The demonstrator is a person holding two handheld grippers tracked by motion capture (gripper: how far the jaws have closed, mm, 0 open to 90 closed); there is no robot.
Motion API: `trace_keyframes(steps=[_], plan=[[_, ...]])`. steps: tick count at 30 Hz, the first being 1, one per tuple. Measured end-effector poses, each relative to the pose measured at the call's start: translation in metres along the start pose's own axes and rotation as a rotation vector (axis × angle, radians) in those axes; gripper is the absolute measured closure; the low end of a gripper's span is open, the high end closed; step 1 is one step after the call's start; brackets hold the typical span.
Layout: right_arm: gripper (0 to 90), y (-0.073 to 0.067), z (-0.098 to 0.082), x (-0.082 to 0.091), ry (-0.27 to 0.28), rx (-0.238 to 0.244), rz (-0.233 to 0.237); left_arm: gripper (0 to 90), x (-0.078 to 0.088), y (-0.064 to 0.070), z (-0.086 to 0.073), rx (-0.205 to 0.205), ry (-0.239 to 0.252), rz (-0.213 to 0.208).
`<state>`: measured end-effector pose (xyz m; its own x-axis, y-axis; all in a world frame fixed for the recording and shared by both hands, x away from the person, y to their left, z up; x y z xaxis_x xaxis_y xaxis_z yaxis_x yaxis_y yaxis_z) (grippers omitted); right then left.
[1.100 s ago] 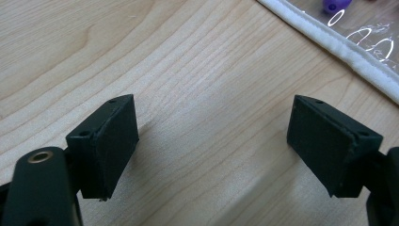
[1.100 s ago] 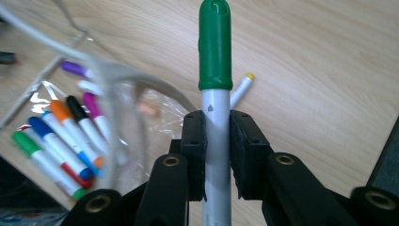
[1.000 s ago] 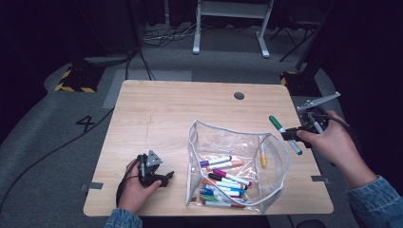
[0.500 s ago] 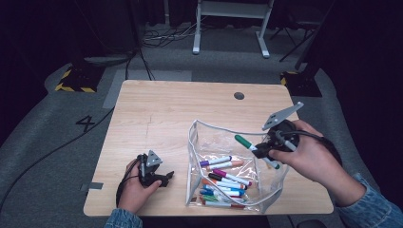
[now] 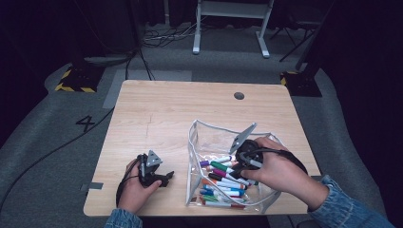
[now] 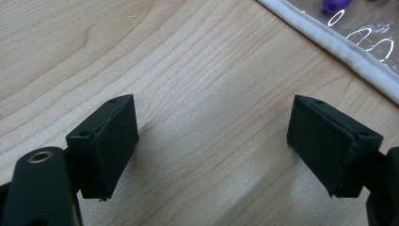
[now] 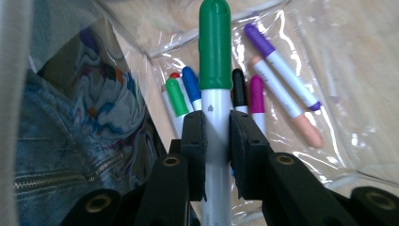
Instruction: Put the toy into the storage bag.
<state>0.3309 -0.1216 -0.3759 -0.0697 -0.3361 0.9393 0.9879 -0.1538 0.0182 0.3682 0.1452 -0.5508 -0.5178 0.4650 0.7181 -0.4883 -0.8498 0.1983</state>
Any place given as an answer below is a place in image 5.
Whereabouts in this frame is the light green marker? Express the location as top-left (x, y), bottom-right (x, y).
top-left (202, 195), bottom-right (246, 203)

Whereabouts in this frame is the white metal desk frame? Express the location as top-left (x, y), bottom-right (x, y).
top-left (192, 0), bottom-right (276, 59)

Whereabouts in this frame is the person's dark clothing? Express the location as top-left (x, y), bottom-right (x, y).
top-left (141, 216), bottom-right (270, 228)

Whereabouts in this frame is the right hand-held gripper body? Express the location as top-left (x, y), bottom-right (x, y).
top-left (228, 123), bottom-right (264, 169)

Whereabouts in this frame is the magenta marker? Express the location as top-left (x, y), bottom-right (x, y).
top-left (212, 168), bottom-right (251, 186)

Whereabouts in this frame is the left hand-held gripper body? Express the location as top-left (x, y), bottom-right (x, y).
top-left (137, 149), bottom-right (163, 188)

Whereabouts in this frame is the blue marker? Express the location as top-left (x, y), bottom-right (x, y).
top-left (199, 188), bottom-right (246, 198)

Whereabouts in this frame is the clear plastic bag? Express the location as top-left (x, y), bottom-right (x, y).
top-left (184, 119), bottom-right (291, 214)

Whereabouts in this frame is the bundle of floor cables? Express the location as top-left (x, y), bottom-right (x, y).
top-left (142, 15), bottom-right (207, 48)

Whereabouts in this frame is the dark green marker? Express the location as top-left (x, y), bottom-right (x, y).
top-left (210, 161), bottom-right (236, 174)

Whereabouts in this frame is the orange marker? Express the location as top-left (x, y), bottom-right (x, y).
top-left (201, 179), bottom-right (245, 190)

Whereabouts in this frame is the black yellow striped stand base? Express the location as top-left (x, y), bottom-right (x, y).
top-left (279, 69), bottom-right (323, 98)
top-left (54, 65), bottom-right (106, 94)

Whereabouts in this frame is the long black floor cable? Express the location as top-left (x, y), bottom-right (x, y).
top-left (0, 106), bottom-right (116, 214)

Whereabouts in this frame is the black slanted pole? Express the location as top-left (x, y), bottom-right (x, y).
top-left (294, 0), bottom-right (336, 72)

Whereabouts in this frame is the person's left hand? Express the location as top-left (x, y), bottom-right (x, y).
top-left (118, 159), bottom-right (163, 214)

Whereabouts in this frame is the purple marker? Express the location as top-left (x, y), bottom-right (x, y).
top-left (199, 155), bottom-right (233, 167)

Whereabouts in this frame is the left hand-held gripper cable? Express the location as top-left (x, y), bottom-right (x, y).
top-left (115, 160), bottom-right (142, 207)

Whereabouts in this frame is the black folding stand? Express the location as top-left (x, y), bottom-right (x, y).
top-left (269, 18), bottom-right (321, 63)

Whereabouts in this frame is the hand-held gripper cable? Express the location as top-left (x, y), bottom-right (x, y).
top-left (239, 147), bottom-right (309, 175)
top-left (115, 160), bottom-right (142, 207)

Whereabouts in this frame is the right hand-held gripper cable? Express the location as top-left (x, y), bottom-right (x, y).
top-left (239, 147), bottom-right (309, 175)

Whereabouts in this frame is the person's right hand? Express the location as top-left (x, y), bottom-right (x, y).
top-left (240, 136), bottom-right (321, 207)

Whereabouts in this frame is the dark red marker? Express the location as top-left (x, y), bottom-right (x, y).
top-left (201, 199), bottom-right (246, 210)

